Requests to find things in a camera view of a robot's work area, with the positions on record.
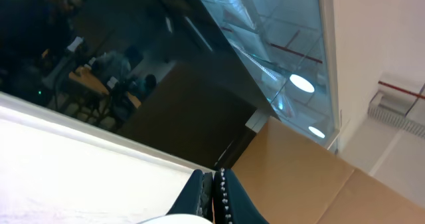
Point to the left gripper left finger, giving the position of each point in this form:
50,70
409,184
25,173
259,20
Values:
196,197

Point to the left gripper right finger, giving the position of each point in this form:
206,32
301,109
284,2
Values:
231,204

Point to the brown cardboard box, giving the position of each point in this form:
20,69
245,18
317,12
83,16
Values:
291,179

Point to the glass window pane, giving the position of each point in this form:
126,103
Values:
281,44

